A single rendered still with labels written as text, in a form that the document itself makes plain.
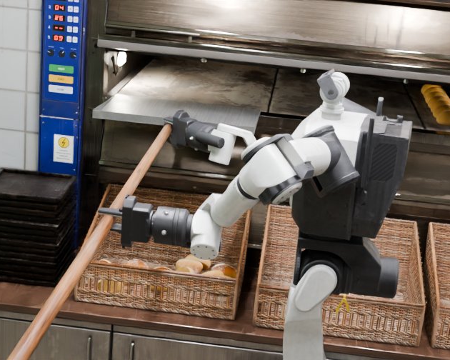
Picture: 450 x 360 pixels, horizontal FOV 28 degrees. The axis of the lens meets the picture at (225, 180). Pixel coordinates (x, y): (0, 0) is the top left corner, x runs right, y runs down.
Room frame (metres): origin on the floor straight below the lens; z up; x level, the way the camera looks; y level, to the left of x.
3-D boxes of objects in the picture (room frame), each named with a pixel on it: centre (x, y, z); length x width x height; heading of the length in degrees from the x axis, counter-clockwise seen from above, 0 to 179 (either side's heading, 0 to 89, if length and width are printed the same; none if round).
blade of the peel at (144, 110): (3.09, 0.18, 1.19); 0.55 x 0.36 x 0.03; 86
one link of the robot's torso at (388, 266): (2.29, -0.35, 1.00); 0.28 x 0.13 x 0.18; 85
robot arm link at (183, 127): (2.78, 0.12, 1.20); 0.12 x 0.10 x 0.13; 50
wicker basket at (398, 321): (2.90, -0.43, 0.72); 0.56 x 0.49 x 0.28; 86
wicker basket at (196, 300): (2.97, 0.18, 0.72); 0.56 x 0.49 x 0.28; 86
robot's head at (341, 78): (2.31, -0.26, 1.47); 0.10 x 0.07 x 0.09; 168
